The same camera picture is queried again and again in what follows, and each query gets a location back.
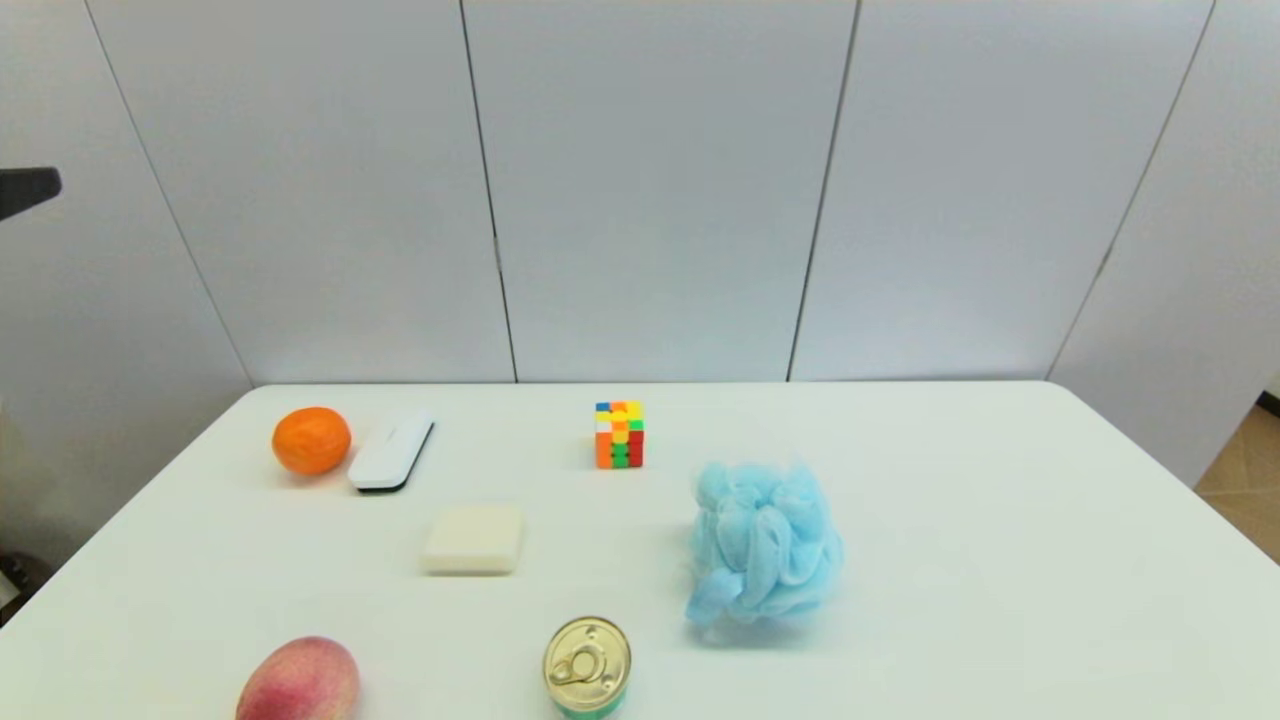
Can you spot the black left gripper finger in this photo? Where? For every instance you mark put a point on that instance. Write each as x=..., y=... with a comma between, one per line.
x=25, y=190

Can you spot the orange fruit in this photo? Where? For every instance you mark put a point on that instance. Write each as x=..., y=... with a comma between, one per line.
x=312, y=440

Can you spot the dark background floor object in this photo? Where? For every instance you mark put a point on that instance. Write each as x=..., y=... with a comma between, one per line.
x=15, y=580

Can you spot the white oblong case black base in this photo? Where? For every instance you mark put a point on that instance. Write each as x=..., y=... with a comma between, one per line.
x=390, y=455

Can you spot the red yellow mango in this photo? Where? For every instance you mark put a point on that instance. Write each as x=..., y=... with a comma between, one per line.
x=300, y=685

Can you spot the cream soap bar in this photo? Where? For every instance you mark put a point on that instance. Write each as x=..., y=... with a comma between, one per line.
x=473, y=540

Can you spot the multicolour puzzle cube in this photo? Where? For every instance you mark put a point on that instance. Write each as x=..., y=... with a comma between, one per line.
x=620, y=435

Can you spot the green tin can gold lid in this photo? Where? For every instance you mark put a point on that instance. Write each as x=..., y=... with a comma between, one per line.
x=587, y=662

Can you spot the light blue mesh bath loofah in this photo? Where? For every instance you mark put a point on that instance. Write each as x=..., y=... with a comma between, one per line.
x=765, y=540

